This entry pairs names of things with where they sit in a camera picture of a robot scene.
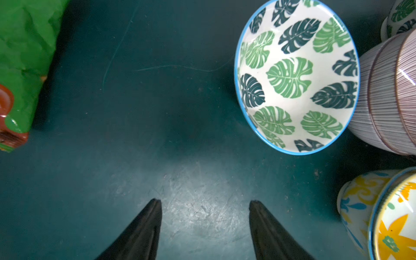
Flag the yellow blue floral bowl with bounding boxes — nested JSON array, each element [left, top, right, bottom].
[[336, 168, 412, 258]]

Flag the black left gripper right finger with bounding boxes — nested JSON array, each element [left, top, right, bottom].
[[249, 200, 313, 260]]

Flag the yellow flower leaf bowl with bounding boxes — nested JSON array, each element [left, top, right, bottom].
[[368, 167, 416, 260]]

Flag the green monstera leaf bowl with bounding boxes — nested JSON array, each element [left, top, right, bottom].
[[234, 1, 360, 156]]

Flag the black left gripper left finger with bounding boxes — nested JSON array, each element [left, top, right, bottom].
[[97, 198, 163, 260]]

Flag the green orange snack packet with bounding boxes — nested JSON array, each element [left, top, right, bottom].
[[1, 1, 68, 152]]

